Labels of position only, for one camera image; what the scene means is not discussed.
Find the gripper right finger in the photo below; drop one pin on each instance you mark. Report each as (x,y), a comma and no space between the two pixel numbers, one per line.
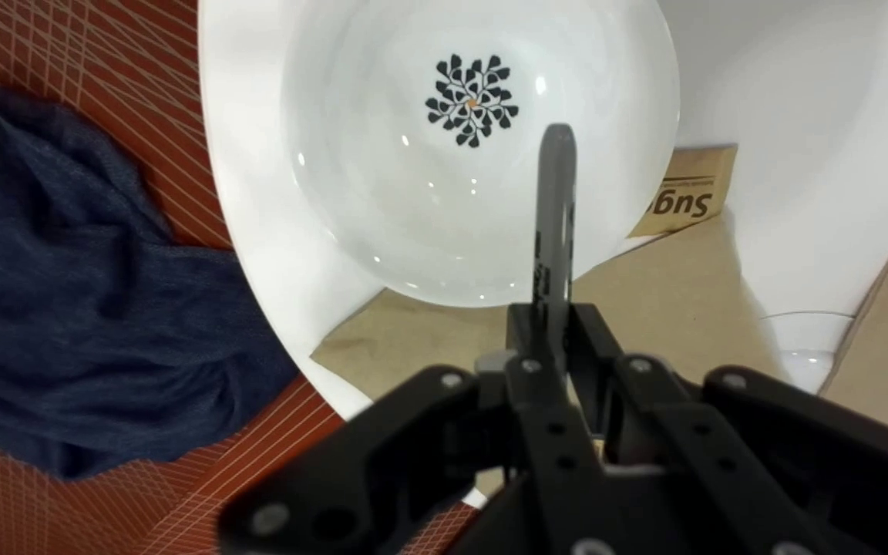
(783,439)

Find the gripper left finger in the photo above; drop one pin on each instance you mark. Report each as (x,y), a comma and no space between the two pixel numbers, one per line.
(413,439)

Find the white bowl with leaf print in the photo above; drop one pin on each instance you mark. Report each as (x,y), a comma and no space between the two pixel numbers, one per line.
(382,154)

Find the brown sugar sachet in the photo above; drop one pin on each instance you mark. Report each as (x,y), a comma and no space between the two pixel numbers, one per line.
(691,193)

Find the plain white plate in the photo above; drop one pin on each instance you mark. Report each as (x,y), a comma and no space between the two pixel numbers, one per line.
(814,139)

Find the dark blue cloth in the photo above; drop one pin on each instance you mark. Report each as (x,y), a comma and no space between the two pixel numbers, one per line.
(82,308)

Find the red patterned mat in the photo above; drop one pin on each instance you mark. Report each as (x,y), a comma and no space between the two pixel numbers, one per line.
(128,69)

